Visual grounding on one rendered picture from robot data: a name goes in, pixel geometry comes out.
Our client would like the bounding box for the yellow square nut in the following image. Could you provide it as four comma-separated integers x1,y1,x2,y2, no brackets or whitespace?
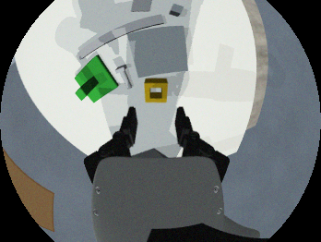
144,79,168,103

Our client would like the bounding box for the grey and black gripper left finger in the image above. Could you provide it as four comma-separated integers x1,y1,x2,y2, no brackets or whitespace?
84,106,137,183

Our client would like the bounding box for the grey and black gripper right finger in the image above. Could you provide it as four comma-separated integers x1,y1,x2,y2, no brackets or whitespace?
174,106,230,182

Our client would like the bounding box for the dark grey long bar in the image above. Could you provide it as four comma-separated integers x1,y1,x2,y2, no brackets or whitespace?
77,14,164,60

